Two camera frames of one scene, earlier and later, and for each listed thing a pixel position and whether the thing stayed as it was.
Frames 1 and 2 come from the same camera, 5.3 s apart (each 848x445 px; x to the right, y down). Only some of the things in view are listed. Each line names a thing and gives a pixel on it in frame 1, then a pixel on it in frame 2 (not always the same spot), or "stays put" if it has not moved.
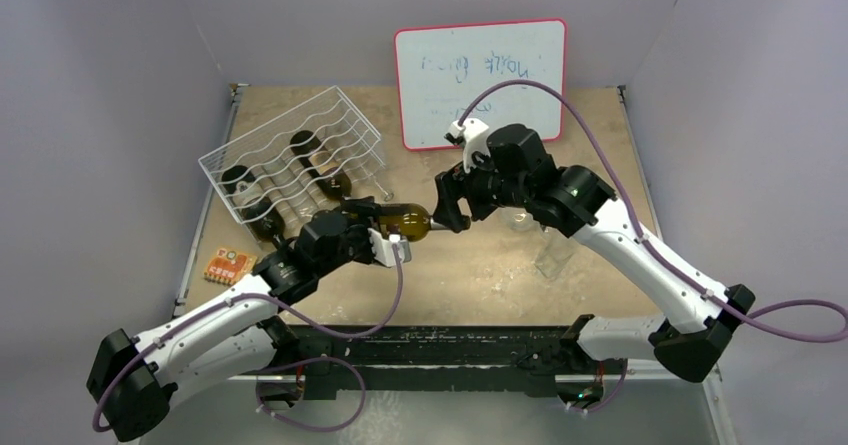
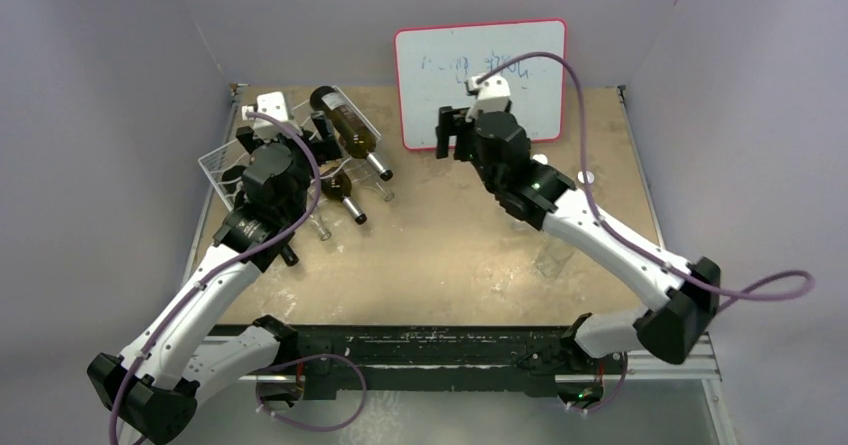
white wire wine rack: (304, 160) stays put
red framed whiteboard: (440, 69) stays put
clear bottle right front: (552, 255) stays put
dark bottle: (415, 226) to (355, 135)
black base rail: (434, 362) stays put
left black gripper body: (358, 241) to (298, 153)
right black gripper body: (454, 188) to (460, 133)
